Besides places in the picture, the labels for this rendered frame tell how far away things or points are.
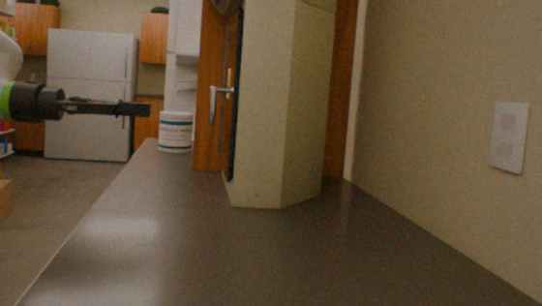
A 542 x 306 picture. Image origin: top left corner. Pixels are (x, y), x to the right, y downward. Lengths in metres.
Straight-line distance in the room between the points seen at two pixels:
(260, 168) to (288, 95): 0.18
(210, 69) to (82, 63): 4.78
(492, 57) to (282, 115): 0.41
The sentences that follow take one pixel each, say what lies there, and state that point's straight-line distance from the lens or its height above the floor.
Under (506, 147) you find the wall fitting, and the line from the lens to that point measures 0.83.
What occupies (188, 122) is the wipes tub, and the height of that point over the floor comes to 1.06.
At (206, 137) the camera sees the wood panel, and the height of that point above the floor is 1.04.
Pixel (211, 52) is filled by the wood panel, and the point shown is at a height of 1.31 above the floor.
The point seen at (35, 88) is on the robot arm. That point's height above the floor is 1.18.
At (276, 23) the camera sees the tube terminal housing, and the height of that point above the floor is 1.35.
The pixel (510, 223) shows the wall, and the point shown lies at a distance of 0.84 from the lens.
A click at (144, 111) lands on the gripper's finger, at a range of 0.95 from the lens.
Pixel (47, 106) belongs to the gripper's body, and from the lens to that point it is 0.97.
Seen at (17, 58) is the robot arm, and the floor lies 1.24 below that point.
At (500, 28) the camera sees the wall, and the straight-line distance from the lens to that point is 0.88.
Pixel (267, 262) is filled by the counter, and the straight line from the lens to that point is 0.69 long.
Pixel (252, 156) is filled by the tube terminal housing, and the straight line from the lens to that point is 0.92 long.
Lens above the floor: 1.22
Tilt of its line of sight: 4 degrees down
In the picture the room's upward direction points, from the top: 4 degrees clockwise
